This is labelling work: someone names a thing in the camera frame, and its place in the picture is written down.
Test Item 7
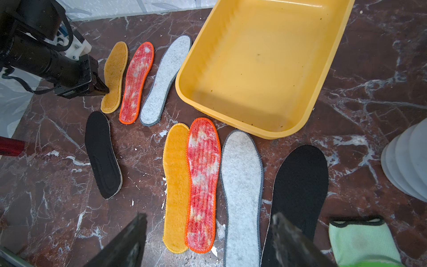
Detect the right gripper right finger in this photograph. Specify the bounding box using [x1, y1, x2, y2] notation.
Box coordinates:
[272, 212, 336, 267]

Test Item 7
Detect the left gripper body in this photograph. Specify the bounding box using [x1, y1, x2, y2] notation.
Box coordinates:
[53, 55, 110, 99]

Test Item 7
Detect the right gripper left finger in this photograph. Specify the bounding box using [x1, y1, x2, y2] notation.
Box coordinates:
[85, 213, 147, 267]

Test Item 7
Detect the yellow insole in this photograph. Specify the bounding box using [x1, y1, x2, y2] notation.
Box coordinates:
[101, 41, 129, 113]
[163, 123, 190, 254]

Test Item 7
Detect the red insole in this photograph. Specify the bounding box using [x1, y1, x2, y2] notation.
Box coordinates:
[119, 42, 155, 125]
[185, 117, 221, 254]

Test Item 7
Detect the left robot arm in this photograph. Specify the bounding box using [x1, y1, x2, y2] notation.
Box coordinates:
[1, 1, 110, 99]

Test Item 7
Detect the yellow plastic storage box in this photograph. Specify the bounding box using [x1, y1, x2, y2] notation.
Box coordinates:
[176, 1, 354, 140]

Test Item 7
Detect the left black insole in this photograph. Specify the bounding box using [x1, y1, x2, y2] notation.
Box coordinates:
[85, 111, 123, 199]

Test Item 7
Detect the black insole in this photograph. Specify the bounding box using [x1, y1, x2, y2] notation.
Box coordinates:
[260, 144, 330, 267]
[85, 111, 123, 199]

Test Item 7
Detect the right black insole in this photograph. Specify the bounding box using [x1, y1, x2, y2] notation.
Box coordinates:
[260, 144, 330, 267]

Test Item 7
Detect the far grey insole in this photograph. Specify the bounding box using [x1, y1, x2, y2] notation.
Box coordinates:
[140, 35, 192, 126]

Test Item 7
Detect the grey insole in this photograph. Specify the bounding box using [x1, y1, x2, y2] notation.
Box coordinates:
[220, 130, 264, 267]
[140, 35, 192, 126]

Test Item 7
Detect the near grey insole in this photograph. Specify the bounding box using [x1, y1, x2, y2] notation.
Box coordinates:
[220, 130, 264, 267]

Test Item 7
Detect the red spray bottle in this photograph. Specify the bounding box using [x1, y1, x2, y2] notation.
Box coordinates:
[0, 136, 25, 156]

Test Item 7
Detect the potted artificial plant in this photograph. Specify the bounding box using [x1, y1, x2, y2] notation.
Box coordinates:
[381, 119, 427, 202]

